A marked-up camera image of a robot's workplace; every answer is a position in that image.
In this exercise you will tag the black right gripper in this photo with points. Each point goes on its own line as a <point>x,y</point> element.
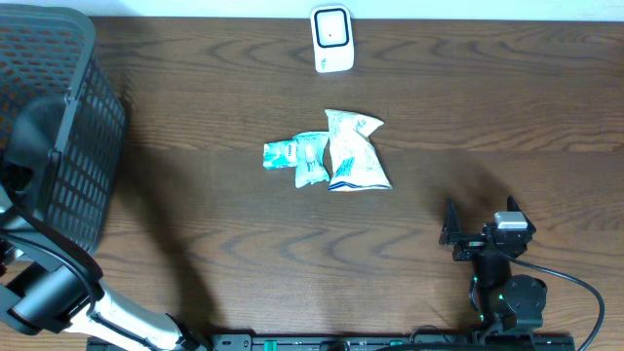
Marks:
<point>470,243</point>

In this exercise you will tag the white yellow chip bag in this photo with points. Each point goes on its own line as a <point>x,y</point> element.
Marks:
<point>355,165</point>

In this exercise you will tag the teal white snack packet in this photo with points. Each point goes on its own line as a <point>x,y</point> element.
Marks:
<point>310,166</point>

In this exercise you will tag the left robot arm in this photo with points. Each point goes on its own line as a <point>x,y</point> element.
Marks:
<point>62,291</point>

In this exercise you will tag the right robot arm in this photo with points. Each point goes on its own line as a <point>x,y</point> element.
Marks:
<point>508,304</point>

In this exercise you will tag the white barcode scanner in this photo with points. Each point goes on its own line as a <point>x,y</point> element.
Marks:
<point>333,42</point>

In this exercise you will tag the dark grey plastic basket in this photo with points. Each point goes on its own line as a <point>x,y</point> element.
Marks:
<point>62,124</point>

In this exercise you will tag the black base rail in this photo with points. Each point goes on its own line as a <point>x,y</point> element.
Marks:
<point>423,341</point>

